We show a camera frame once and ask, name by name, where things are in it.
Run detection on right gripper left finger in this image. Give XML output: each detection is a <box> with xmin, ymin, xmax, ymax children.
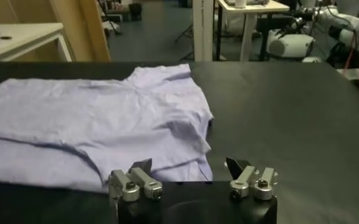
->
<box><xmin>108</xmin><ymin>158</ymin><xmax>164</xmax><ymax>202</ymax></box>

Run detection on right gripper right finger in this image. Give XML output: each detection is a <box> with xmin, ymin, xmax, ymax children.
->
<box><xmin>226</xmin><ymin>156</ymin><xmax>279</xmax><ymax>201</ymax></box>

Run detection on lavender t-shirt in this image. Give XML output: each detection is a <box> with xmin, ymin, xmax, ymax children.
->
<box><xmin>0</xmin><ymin>63</ymin><xmax>214</xmax><ymax>194</ymax></box>

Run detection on black table cover sheet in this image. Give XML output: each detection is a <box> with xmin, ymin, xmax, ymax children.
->
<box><xmin>0</xmin><ymin>60</ymin><xmax>359</xmax><ymax>224</ymax></box>

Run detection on tall white cardboard box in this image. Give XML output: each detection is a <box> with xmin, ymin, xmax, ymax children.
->
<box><xmin>192</xmin><ymin>0</ymin><xmax>215</xmax><ymax>61</ymax></box>

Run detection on wooden folding screen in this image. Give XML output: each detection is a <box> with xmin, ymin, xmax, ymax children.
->
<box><xmin>0</xmin><ymin>0</ymin><xmax>112</xmax><ymax>63</ymax></box>

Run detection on black trash bin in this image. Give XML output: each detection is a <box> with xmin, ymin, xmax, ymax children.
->
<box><xmin>129</xmin><ymin>2</ymin><xmax>143</xmax><ymax>22</ymax></box>

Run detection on small white standing desk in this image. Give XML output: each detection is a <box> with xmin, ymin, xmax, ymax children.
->
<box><xmin>217</xmin><ymin>0</ymin><xmax>291</xmax><ymax>61</ymax></box>

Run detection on white humanoid robot black shoulders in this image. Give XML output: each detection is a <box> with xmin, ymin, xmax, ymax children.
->
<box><xmin>294</xmin><ymin>4</ymin><xmax>359</xmax><ymax>54</ymax></box>

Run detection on white table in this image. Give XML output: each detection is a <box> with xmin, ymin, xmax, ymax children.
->
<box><xmin>0</xmin><ymin>23</ymin><xmax>73</xmax><ymax>63</ymax></box>

